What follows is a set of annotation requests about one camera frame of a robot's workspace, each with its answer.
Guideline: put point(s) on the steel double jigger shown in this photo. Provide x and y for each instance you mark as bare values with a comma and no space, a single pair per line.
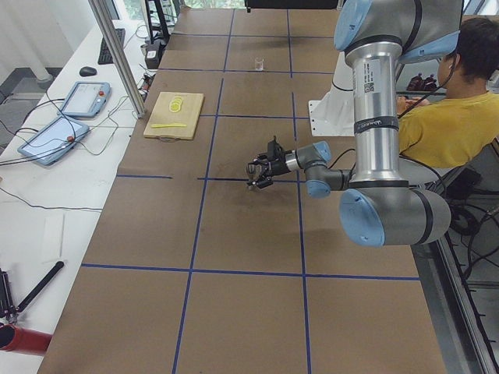
250,171

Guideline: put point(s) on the far teach pendant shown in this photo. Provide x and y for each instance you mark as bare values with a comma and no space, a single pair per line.
86,99

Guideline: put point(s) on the near teach pendant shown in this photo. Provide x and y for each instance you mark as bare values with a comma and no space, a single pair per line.
54,141

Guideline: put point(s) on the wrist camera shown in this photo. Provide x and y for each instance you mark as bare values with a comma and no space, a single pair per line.
274,150

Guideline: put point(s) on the black box device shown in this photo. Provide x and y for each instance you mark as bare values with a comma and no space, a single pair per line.
153,54

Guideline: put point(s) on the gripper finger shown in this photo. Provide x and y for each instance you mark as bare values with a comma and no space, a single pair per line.
260,161
262,181

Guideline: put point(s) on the person in yellow shirt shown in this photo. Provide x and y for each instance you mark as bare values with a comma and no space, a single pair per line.
451,132

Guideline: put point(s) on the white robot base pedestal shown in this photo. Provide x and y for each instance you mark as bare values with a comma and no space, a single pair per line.
333,115

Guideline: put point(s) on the teach pendant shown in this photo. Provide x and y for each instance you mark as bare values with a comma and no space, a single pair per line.
54,141
86,99

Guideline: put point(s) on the red cylinder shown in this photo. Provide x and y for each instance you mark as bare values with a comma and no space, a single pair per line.
24,341

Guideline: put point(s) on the clear glass cup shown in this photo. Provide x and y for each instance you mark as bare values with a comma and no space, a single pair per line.
259,64

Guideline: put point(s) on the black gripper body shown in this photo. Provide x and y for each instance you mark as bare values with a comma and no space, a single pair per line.
276,167

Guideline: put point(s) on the wooden cutting board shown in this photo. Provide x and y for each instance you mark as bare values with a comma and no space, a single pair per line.
188,114

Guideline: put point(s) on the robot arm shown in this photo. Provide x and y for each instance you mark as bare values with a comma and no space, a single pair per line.
379,206

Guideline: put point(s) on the yellow plastic knife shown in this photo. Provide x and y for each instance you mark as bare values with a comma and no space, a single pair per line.
169,125

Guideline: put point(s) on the aluminium frame post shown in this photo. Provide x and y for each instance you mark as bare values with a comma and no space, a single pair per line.
106,25

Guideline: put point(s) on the black computer mouse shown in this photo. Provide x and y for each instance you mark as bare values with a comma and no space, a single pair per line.
87,71

